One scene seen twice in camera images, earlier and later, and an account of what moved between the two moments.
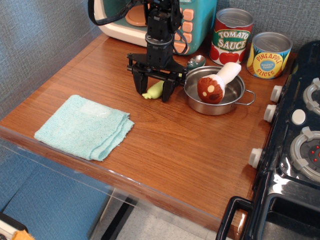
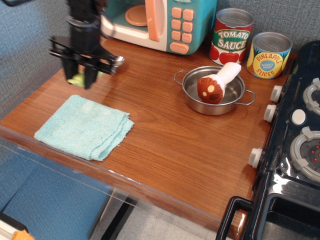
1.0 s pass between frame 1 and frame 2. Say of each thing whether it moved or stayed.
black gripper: moved
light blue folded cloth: stayed
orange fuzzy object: stayed
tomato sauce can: stayed
